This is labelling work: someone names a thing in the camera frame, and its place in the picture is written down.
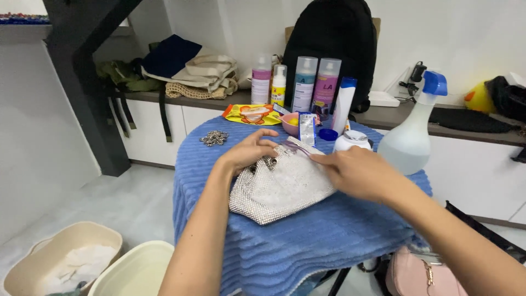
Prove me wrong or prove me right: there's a blue ribbed table cloth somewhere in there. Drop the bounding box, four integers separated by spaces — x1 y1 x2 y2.
173 115 433 296

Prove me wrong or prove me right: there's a yellow wet wipes packet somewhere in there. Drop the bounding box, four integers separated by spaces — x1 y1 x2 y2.
222 104 284 126

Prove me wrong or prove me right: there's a person's left hand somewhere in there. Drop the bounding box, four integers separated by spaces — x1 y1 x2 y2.
219 128 281 177

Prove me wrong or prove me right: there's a white jar with silver lid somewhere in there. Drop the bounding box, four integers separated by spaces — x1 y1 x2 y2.
333 130 373 153

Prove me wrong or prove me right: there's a bottle with teal label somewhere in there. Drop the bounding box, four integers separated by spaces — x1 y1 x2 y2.
291 56 319 114

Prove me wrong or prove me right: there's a black backpack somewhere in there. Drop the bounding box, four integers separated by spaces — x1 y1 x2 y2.
281 0 378 114

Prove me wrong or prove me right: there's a grey wall shelf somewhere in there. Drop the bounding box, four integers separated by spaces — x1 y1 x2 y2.
0 12 53 45

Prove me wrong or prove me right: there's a clear spray bottle blue head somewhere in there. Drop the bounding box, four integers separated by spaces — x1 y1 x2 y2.
377 71 448 177

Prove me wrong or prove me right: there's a black table leg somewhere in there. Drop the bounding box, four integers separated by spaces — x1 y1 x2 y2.
327 266 352 296

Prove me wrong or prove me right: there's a pink leather handbag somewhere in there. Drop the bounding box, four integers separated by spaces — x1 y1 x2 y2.
385 246 469 296

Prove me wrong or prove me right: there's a black charger with cable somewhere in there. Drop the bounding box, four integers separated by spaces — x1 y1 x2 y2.
398 61 428 100

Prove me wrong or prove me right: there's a person's right hand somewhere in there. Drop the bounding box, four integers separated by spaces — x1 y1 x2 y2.
309 146 396 203

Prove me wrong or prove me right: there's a green bag with black straps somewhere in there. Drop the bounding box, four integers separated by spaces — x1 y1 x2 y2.
95 59 173 143

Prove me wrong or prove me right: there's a pink plastic bowl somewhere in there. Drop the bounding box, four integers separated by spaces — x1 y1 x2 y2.
279 112 321 138

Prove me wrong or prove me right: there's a white flat box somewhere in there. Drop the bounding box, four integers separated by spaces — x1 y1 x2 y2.
368 91 402 108

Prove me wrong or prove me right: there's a purple toothbrush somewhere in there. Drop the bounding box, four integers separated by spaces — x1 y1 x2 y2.
281 141 326 160

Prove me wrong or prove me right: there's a blue silver sachet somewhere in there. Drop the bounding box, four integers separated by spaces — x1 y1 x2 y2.
298 112 317 147

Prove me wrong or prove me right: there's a cream plastic basin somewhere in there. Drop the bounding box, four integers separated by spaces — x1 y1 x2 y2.
87 240 176 296

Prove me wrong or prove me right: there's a yellow duck toy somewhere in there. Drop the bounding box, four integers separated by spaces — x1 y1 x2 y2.
464 80 498 115

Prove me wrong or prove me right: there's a white cloth in basin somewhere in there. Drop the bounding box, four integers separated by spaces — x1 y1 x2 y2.
41 244 118 296

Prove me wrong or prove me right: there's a silver metal chain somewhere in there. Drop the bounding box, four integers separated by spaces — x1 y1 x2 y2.
200 130 229 147

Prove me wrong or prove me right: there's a navy and beige tote bag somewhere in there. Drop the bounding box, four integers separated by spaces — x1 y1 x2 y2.
141 34 239 93

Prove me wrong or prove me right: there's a silver rhinestone bag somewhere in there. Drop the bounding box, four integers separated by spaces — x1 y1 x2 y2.
228 136 338 226

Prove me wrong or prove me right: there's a bottle with magenta label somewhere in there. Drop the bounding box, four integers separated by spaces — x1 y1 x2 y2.
310 58 342 121

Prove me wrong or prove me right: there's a beige mesh bag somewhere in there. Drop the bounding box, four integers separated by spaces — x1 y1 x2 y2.
165 76 239 100

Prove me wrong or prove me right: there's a white bottle with blue cap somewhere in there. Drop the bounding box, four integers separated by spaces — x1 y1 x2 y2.
331 76 358 136

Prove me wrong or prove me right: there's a yellow foam pump bottle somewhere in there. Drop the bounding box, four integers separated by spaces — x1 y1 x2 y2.
271 64 288 108

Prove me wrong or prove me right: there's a beige plastic basin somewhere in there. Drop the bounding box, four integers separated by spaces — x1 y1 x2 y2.
3 221 124 296

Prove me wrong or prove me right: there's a white bottle pink label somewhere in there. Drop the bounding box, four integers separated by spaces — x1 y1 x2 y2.
251 53 273 106

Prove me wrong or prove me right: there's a black mesh pouch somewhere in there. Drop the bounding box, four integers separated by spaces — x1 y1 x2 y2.
428 107 523 135

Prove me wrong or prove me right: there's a black crumpled cloth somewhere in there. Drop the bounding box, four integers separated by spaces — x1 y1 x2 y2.
485 76 526 123

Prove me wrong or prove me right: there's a black metal frame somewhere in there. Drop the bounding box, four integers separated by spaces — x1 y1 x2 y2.
42 0 143 178

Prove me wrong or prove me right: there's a white cabinet with grey top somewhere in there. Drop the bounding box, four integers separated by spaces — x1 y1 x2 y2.
108 88 526 226

